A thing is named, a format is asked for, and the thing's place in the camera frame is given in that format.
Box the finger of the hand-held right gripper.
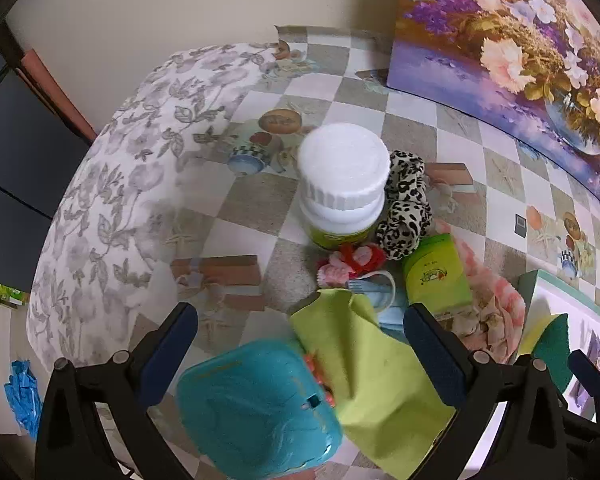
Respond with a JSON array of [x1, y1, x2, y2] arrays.
[[567, 349, 600, 428]]

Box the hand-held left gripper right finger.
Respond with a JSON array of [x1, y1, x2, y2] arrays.
[[403, 303, 571, 480]]

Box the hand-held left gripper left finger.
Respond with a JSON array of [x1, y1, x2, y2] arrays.
[[34, 302, 199, 480]]

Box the lime green cloth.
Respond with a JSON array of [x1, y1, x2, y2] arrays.
[[288, 287, 456, 480]]

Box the cream floral print cloth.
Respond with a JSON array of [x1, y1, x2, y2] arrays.
[[432, 220, 527, 365]]

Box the yellow green sponge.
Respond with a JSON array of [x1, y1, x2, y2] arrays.
[[520, 312, 571, 393]]

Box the blue face mask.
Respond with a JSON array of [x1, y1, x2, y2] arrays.
[[347, 269, 413, 343]]

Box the white box with green rim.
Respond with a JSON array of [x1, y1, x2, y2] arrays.
[[517, 269, 600, 421]]

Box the small green box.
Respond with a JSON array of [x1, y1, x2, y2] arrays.
[[400, 233, 473, 317]]

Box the teal zip pouch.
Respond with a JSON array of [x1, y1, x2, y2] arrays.
[[175, 337, 343, 480]]

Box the leopard print scrunchie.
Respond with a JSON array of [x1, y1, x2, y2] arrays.
[[376, 150, 433, 261]]

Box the grey floral bedsheet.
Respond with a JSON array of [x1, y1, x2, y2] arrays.
[[26, 42, 281, 368]]

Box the checkered printed tablecloth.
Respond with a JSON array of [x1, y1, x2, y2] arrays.
[[95, 25, 600, 480]]

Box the white plastic jar green label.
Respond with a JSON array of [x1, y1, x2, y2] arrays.
[[297, 123, 391, 252]]

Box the dark cabinet door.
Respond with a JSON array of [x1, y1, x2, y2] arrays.
[[0, 25, 96, 293]]

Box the floral canvas painting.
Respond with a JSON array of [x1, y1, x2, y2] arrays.
[[387, 0, 600, 211]]

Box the red pink flower hair tie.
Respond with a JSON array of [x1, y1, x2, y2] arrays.
[[316, 244, 387, 286]]

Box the reddish wooden frame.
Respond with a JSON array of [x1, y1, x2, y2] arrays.
[[15, 49, 98, 143]]

